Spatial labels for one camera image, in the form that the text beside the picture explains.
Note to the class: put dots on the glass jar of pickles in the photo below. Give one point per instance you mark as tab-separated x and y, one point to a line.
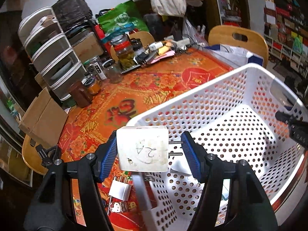
124	53

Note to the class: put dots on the shelf of boxes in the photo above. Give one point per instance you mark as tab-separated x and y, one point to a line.
284	28

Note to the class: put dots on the brown jar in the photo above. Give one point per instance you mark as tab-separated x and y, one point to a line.
80	93

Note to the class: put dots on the plastic drawer unit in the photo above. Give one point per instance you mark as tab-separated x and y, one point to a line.
48	50

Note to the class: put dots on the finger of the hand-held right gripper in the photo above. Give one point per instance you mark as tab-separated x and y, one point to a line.
282	116

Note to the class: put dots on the empty glass jar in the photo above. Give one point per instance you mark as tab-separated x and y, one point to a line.
112	69

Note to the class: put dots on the brown cardboard box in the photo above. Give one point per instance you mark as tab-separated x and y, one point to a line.
86	47

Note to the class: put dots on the black plastic bag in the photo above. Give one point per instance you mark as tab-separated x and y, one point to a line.
72	12

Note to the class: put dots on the small white plug adapter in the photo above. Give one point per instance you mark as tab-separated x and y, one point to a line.
119	188

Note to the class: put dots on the green shopping bag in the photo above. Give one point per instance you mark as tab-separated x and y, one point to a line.
122	16

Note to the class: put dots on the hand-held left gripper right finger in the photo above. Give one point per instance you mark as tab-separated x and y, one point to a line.
192	160

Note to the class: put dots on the clear jar with black label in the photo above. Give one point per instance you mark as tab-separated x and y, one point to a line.
95	67

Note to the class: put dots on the red printed tablecloth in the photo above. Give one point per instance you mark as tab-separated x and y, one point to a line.
144	89

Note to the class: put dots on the clear plastic bag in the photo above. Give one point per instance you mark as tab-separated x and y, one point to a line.
192	31

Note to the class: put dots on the white and blue paper bag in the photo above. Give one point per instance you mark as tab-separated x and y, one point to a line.
231	54

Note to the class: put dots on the large white charger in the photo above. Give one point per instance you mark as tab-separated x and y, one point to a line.
142	149

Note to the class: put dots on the small orange jar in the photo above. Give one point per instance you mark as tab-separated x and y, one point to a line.
92	85

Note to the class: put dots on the white power strip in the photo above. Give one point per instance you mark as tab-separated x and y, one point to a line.
180	41

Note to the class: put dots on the open cardboard box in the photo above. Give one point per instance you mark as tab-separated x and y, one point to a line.
43	118

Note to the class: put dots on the wooden chair back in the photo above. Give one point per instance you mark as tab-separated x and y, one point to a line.
238	41

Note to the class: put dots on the white perforated plastic basket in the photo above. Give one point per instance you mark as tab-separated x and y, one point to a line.
240	130

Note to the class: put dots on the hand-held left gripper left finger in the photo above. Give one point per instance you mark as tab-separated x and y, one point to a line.
108	160

